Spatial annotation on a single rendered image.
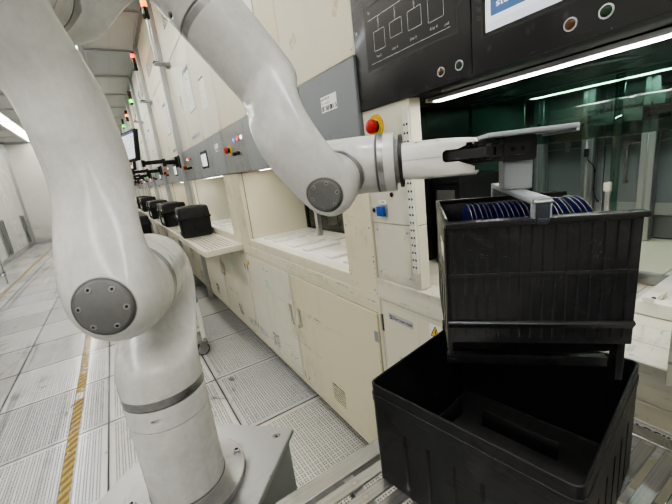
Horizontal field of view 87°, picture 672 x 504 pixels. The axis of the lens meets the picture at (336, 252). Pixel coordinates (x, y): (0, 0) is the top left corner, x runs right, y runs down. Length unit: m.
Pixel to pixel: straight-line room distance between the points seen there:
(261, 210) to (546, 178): 1.62
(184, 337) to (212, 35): 0.43
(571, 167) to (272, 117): 1.45
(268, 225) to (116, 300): 1.98
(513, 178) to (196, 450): 0.61
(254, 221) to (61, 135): 1.91
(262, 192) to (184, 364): 1.89
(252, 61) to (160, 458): 0.57
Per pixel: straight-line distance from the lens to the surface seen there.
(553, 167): 1.79
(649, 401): 0.85
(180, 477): 0.68
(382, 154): 0.50
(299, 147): 0.44
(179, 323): 0.63
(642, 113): 1.25
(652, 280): 1.18
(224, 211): 3.88
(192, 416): 0.63
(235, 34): 0.53
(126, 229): 0.51
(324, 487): 0.68
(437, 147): 0.49
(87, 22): 0.67
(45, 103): 0.56
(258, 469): 0.73
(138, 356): 0.61
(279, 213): 2.44
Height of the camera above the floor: 1.25
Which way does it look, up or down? 14 degrees down
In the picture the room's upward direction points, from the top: 7 degrees counter-clockwise
